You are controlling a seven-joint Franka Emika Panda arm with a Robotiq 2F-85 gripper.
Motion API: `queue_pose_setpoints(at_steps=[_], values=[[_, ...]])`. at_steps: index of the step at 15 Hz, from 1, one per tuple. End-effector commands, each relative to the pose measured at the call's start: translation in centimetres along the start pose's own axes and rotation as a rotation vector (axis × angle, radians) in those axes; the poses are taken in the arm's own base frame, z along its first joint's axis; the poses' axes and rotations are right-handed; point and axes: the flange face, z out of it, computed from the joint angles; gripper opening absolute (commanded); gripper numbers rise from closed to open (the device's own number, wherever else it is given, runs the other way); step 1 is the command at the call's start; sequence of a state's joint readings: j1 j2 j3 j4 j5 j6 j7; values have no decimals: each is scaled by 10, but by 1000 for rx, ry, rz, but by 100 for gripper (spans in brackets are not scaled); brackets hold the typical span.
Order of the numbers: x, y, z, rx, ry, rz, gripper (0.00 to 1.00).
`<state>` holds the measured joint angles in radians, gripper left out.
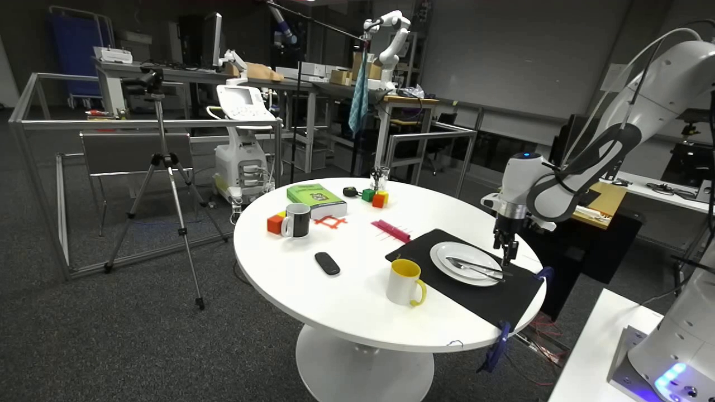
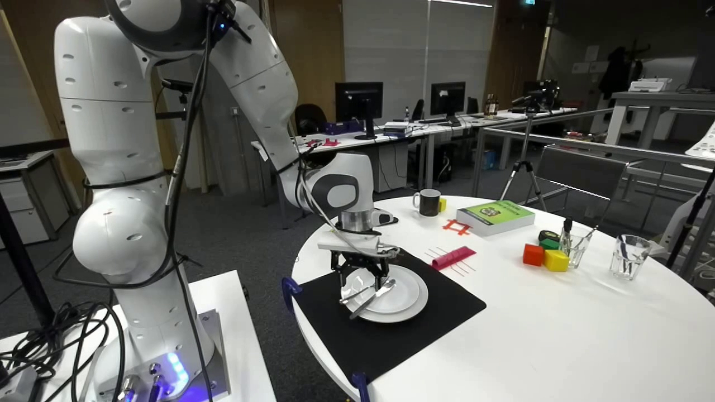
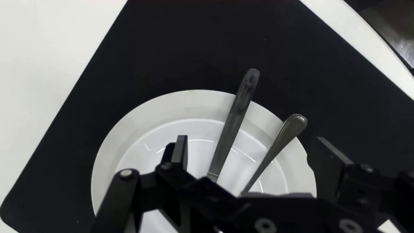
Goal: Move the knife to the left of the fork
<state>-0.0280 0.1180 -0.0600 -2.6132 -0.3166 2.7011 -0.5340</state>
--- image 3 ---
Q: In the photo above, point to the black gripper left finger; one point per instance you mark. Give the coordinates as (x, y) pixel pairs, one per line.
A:
(175, 173)

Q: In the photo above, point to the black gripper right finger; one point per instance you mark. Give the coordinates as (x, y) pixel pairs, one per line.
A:
(341, 177)

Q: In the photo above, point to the silver fork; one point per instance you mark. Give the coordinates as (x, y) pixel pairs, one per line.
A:
(280, 144)

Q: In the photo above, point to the silver table knife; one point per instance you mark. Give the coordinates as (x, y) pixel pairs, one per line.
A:
(234, 121)

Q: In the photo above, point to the white round plate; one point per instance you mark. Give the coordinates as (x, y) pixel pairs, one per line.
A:
(143, 143)

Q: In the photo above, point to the black placemat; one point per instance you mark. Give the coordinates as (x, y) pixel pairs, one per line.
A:
(172, 52)

